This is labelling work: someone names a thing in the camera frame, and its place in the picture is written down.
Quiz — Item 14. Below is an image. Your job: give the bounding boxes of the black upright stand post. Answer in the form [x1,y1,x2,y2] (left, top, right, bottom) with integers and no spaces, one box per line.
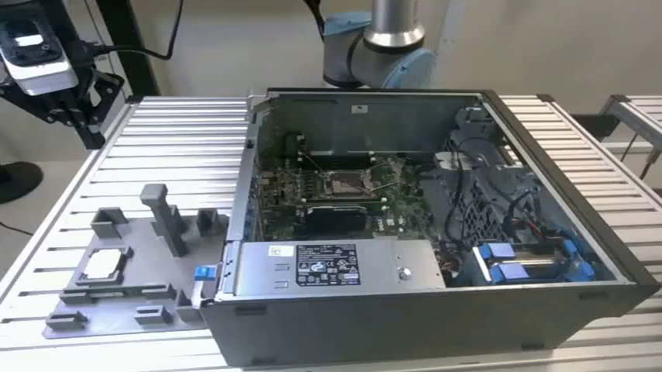
[95,0,161,98]

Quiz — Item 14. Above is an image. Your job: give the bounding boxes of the black wire bundle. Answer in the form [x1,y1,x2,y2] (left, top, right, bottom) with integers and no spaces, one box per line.
[444,137,550,257]

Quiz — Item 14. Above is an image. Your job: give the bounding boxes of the white plastic connector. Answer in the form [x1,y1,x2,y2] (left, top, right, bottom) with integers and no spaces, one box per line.
[433,151,477,172]

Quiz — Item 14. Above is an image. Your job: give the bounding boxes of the black camera cable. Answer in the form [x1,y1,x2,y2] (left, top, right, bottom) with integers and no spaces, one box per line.
[77,0,186,61]

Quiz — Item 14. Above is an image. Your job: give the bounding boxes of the RAM slot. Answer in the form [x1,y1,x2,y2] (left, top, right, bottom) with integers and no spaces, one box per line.
[304,195,390,205]

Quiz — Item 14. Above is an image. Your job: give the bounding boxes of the green RAM stick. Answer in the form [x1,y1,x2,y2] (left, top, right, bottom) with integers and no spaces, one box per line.
[62,284,174,296]

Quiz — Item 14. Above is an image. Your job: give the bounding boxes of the black glossy heat sink block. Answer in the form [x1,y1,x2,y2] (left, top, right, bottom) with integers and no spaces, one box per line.
[304,205,370,238]

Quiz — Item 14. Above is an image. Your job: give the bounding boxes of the black power supply label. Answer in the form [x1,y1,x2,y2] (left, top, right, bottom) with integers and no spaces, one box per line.
[294,243,361,287]

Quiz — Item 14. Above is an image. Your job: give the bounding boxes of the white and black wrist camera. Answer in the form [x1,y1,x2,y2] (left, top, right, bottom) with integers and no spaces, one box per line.
[0,18,81,97]

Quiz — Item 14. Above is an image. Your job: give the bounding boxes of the black perforated drive cage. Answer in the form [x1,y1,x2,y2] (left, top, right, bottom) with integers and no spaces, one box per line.
[420,108,619,286]

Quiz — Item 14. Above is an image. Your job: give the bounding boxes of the silver CPU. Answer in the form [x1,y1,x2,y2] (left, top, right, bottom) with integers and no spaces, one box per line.
[82,250,126,281]

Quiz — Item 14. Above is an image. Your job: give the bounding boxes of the black box beside table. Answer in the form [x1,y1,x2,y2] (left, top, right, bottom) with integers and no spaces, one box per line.
[569,113,621,142]

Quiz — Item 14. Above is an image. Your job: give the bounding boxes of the CPU socket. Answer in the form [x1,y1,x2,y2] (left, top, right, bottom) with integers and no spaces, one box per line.
[321,169,373,198]

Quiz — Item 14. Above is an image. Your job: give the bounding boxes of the thin black floor cable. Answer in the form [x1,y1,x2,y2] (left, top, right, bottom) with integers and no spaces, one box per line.
[0,219,35,236]

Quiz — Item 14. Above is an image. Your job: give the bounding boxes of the silver power supply unit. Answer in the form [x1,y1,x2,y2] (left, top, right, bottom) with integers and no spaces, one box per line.
[233,239,449,294]

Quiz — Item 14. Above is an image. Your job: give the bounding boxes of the open black PC case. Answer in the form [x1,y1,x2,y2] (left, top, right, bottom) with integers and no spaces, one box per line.
[199,87,662,367]

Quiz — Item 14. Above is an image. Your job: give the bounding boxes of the metal slat side table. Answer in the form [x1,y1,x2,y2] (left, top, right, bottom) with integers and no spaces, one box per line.
[598,94,662,157]

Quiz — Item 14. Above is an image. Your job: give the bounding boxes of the blue disk carrier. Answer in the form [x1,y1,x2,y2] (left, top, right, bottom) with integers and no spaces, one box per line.
[485,260,594,284]
[472,240,581,260]

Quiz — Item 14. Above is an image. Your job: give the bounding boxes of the green motherboard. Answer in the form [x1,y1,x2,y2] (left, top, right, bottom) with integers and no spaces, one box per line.
[247,153,441,242]

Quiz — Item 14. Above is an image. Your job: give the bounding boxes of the black round stand foot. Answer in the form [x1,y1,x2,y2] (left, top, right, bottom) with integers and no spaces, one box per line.
[0,161,45,205]

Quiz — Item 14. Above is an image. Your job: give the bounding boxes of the grey parts rack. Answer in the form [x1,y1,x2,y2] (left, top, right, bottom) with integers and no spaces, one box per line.
[41,183,233,340]

